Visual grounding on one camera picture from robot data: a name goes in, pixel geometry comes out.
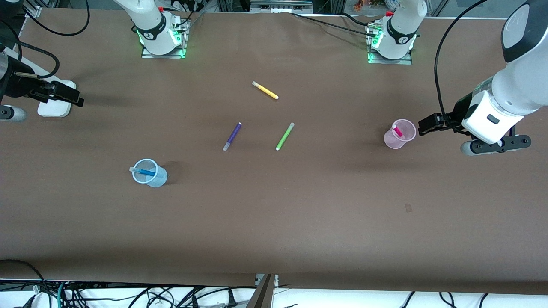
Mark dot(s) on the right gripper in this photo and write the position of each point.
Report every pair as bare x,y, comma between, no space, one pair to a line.
17,83

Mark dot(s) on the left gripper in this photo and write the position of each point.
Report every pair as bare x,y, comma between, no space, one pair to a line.
458,111

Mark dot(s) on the pink marker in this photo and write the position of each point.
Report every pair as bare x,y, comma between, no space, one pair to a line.
397,131

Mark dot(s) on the blue marker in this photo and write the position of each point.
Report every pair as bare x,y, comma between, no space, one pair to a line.
143,172

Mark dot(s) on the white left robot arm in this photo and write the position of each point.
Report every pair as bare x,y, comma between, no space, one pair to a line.
522,85

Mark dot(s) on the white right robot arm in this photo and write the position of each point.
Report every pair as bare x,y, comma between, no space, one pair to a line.
150,25

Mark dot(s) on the white desk lamp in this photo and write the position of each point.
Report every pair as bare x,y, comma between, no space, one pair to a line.
53,110

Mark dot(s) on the translucent pink cup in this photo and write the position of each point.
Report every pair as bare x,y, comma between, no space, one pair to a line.
391,142

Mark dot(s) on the translucent blue cup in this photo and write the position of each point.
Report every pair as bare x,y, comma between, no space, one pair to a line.
159,179

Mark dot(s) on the small orange toy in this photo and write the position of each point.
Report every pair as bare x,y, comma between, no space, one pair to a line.
358,5

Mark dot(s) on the green marker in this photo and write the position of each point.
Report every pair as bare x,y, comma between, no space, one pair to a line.
284,137

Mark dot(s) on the yellow marker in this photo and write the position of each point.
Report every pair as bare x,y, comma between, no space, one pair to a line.
265,90

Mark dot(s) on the purple marker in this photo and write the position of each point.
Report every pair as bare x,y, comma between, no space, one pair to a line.
233,135

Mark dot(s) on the brown table cover sheet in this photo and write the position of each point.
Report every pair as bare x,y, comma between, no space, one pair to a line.
274,214

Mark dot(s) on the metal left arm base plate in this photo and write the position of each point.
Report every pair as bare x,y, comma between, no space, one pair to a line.
387,61

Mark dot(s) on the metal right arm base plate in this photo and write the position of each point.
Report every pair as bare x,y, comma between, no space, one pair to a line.
162,56

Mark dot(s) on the aluminium frame rail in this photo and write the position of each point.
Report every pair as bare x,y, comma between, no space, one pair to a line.
278,5

